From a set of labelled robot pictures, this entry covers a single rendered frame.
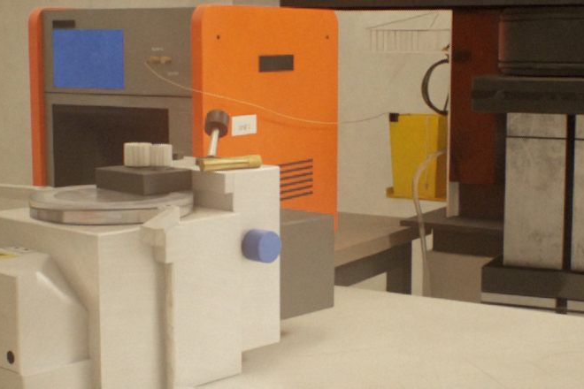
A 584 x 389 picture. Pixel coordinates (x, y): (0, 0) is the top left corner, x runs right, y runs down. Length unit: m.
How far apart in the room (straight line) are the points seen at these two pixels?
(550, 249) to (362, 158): 2.62
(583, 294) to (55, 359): 0.55
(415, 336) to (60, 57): 1.33
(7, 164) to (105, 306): 3.99
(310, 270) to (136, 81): 1.19
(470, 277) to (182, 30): 0.74
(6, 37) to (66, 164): 2.56
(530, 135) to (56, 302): 0.55
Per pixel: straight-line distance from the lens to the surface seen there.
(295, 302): 0.70
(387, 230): 2.27
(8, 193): 0.69
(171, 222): 0.57
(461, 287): 2.19
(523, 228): 1.02
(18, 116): 4.49
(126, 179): 0.63
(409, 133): 2.29
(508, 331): 0.75
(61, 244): 0.59
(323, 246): 0.71
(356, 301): 0.82
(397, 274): 2.38
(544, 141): 1.01
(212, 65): 1.80
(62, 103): 1.98
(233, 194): 0.63
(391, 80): 3.56
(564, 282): 1.01
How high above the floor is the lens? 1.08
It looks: 8 degrees down
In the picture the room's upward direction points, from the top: straight up
